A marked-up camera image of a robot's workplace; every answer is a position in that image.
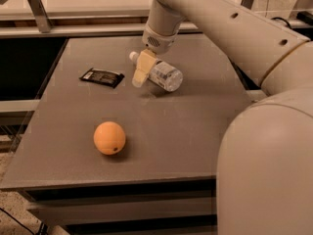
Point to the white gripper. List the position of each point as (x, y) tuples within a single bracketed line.
[(158, 40)]

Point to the clear plastic water bottle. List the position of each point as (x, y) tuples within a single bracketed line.
[(165, 76)]

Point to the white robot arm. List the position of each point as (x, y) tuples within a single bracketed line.
[(264, 172)]

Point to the black snack wrapper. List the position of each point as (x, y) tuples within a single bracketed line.
[(103, 77)]

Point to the orange fruit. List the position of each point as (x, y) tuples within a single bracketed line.
[(109, 138)]

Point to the grey drawer front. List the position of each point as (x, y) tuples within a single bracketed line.
[(109, 210)]

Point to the left metal bracket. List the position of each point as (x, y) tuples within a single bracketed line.
[(40, 15)]

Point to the metal rail frame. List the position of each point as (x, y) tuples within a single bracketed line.
[(90, 30)]

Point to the black cable floor left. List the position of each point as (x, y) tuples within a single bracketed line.
[(42, 230)]

